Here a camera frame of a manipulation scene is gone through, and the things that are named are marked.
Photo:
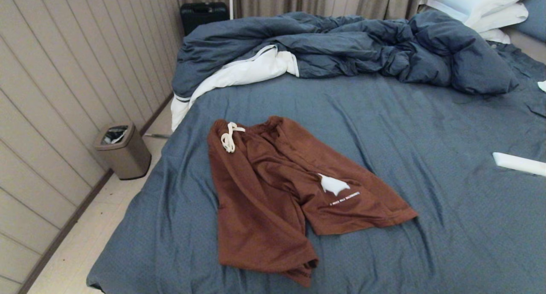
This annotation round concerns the crumpled blue duvet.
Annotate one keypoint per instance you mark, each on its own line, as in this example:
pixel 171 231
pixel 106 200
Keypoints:
pixel 341 42

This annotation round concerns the small white scrap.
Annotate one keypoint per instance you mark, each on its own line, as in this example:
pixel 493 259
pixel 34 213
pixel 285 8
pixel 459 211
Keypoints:
pixel 542 86

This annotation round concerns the black suitcase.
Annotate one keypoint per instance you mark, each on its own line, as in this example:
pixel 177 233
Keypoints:
pixel 204 16

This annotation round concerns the bronze trash bin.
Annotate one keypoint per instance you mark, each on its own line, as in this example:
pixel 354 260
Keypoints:
pixel 128 157

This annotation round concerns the blue bed sheet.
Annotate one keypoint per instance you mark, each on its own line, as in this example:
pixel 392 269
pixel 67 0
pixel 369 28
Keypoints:
pixel 426 157

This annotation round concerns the blue pillow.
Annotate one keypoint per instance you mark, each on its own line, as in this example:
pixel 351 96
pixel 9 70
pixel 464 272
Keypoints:
pixel 535 16

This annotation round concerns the beige headboard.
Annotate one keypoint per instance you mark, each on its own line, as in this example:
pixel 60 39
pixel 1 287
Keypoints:
pixel 529 44

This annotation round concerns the flat white rectangular object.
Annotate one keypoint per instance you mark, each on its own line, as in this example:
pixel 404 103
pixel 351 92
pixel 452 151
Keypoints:
pixel 518 163

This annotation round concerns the black bin liner bag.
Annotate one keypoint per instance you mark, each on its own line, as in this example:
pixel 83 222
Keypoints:
pixel 114 135

